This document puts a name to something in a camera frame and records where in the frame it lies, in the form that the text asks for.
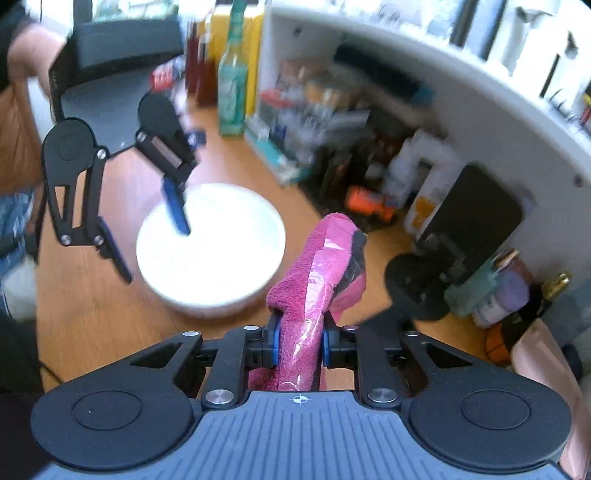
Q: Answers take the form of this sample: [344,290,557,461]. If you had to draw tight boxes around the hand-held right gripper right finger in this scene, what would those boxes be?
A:
[321,324,462,409]

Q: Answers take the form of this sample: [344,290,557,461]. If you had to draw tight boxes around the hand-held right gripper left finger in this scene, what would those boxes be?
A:
[130,324,281,409]

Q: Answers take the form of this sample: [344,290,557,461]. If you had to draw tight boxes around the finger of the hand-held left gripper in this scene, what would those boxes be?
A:
[135,130,200,237]
[45,147,136,284]

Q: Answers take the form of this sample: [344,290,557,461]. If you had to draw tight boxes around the pink terry cloth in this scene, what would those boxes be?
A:
[248,212,369,393]

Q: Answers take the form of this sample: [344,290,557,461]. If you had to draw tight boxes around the white bowl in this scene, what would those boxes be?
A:
[136,183,287,319]

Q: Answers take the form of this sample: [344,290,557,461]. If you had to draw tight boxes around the person's left forearm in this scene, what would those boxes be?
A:
[7,22,68,90]

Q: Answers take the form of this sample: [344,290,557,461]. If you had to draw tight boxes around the red packet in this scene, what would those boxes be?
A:
[151,61,180,92]

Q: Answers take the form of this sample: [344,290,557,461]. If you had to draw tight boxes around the red bottle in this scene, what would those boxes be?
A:
[186,16,219,108]

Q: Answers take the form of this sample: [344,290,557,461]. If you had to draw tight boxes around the green glass bottle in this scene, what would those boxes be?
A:
[216,0,251,138]

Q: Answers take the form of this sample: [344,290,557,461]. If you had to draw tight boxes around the brown wooden chair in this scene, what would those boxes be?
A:
[0,84,45,195]

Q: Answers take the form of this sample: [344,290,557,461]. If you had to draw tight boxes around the yellow panel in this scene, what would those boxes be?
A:
[244,13,267,117]

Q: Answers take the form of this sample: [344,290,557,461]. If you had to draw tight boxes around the orange toy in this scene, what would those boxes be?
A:
[346,185,399,223]

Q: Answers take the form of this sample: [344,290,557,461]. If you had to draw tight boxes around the small basketball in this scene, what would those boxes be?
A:
[485,323,514,366]

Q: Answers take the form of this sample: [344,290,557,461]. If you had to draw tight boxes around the lavender jar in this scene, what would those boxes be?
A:
[472,261,533,328]

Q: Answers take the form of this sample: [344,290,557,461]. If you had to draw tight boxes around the black tablet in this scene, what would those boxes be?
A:
[414,164,526,280]

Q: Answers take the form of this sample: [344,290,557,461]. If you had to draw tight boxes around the white plastic bottle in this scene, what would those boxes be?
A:
[389,129,445,206]

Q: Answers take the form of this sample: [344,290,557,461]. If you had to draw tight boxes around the pink box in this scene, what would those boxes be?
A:
[510,318,586,480]

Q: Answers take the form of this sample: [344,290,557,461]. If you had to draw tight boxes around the dark bottle with gold cap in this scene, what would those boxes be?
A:
[539,271,574,317]

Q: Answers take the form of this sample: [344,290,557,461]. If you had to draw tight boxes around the white shelf unit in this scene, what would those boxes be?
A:
[255,0,591,206]

